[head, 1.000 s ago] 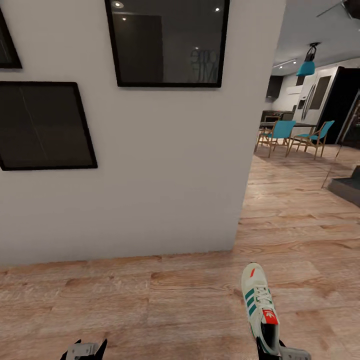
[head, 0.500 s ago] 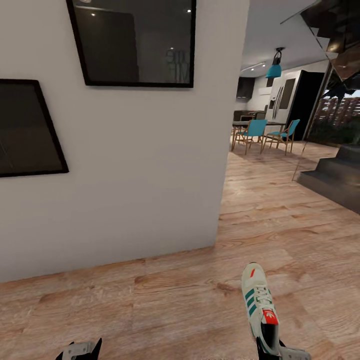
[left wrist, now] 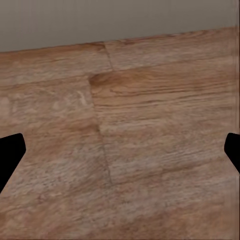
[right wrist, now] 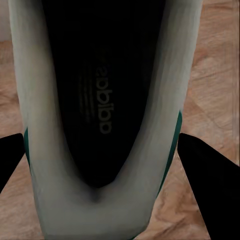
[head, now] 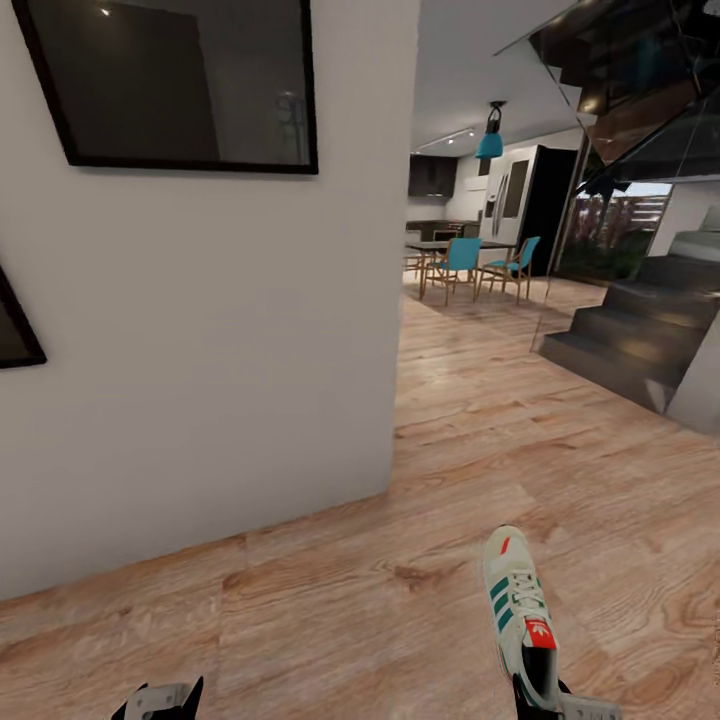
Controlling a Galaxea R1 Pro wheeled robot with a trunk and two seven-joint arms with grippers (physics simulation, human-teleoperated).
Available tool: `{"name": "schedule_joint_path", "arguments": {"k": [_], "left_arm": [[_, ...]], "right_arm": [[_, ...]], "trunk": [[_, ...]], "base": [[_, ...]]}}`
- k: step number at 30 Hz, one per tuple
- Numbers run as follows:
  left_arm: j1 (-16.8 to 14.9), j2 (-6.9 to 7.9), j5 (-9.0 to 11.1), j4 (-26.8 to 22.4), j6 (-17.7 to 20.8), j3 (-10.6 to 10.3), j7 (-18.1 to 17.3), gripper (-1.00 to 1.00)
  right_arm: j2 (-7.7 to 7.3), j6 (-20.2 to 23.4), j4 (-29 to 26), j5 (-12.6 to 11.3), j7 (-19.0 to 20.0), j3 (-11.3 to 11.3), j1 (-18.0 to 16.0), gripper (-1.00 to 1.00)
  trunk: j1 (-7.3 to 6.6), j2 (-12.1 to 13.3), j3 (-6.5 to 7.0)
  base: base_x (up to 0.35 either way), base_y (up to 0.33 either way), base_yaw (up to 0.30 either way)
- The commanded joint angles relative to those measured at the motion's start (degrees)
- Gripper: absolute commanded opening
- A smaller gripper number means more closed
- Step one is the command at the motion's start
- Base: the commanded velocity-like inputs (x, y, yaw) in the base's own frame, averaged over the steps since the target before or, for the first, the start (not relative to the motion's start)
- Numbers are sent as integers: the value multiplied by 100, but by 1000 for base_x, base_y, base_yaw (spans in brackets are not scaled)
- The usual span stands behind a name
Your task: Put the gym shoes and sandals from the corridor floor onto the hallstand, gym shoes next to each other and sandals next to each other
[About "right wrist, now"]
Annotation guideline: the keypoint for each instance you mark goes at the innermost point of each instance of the gym shoe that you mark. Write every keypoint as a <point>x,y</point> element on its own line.
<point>101,87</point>

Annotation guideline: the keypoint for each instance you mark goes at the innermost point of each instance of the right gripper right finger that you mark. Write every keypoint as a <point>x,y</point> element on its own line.
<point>215,182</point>

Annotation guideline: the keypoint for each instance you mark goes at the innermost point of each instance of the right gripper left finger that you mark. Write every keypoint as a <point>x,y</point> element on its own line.
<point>11,152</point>

